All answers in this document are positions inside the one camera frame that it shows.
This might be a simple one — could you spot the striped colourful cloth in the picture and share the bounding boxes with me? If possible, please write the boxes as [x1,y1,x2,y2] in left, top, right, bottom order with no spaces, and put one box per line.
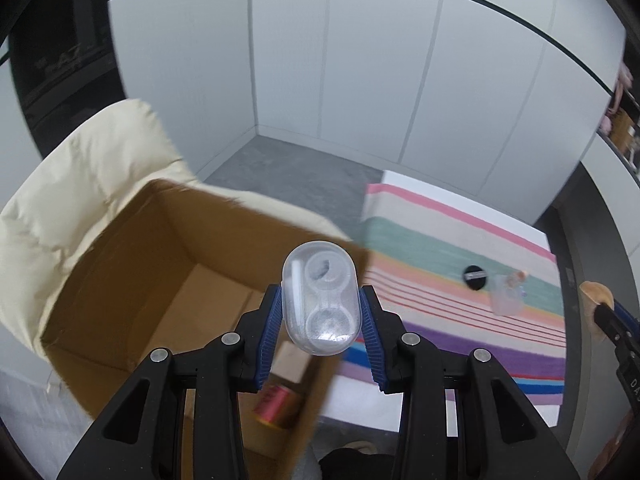
[320,183,568,406]

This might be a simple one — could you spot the black built-in oven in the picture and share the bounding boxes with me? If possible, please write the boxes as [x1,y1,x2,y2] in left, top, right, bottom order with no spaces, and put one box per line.
[7,0,126,121]

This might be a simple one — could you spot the pink plush toy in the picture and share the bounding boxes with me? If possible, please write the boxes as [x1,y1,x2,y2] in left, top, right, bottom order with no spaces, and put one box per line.
[602,62,633,133]

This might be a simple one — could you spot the clear contact lens case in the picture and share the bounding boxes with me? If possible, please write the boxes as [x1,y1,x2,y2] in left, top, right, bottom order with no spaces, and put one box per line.
[281,241,361,357]

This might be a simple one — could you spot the beige powder puff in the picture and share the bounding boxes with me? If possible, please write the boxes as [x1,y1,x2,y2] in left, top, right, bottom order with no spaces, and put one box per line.
[579,281,615,343]

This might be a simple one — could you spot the black round compact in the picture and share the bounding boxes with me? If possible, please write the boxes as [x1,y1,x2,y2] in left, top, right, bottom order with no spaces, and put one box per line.
[462,264,487,291]

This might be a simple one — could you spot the clear bottle with pink cap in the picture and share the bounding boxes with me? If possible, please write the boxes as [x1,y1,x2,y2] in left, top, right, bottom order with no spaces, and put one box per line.
[491,269,530,317]

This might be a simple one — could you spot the brown cardboard box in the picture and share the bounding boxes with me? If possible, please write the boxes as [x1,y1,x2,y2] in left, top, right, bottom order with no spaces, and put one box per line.
[39,178,372,476]

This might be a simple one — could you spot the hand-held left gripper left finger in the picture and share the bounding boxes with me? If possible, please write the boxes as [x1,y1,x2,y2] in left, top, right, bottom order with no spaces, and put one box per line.
[57,284,283,480]

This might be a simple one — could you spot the person's left leg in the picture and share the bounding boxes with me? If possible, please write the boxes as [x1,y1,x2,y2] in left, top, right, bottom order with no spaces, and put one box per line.
[319,447,401,480]

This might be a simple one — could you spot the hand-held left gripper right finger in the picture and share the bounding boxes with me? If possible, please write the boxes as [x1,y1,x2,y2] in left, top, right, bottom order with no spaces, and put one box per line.
[359,285,583,480]

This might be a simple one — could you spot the printed cardboard shelf box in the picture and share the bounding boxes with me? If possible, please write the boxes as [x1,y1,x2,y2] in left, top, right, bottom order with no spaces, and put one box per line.
[610,110,638,158]

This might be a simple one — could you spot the striped tablecloth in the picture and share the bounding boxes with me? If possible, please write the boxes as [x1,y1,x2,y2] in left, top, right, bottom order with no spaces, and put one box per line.
[320,170,568,431]

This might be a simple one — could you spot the cream padded chair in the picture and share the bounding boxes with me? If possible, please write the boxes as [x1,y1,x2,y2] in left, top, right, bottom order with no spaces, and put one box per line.
[0,99,356,361]

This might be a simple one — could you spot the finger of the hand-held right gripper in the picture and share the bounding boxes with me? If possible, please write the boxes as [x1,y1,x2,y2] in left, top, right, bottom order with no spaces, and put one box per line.
[592,297,640,361]

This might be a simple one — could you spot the small beige box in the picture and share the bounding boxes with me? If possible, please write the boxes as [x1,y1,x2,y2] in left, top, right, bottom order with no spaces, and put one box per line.
[272,342,313,386]

